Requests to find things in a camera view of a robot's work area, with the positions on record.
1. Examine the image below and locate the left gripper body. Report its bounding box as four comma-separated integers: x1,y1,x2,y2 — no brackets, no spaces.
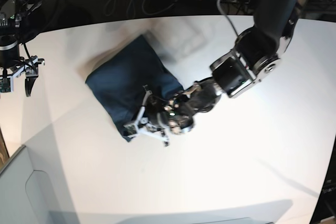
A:
123,85,170,147

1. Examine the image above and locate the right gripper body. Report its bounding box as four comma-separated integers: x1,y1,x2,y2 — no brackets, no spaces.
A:
1,56,45,93

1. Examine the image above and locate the dark blue T-shirt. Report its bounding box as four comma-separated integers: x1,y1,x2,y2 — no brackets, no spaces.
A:
86,35,183,142

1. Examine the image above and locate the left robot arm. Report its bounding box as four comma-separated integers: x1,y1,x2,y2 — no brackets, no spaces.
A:
123,0,307,146

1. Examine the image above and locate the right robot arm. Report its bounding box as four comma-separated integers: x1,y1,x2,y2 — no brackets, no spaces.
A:
1,0,60,97

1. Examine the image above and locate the grey plastic tray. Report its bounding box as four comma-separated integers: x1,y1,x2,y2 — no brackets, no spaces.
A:
0,144,79,224

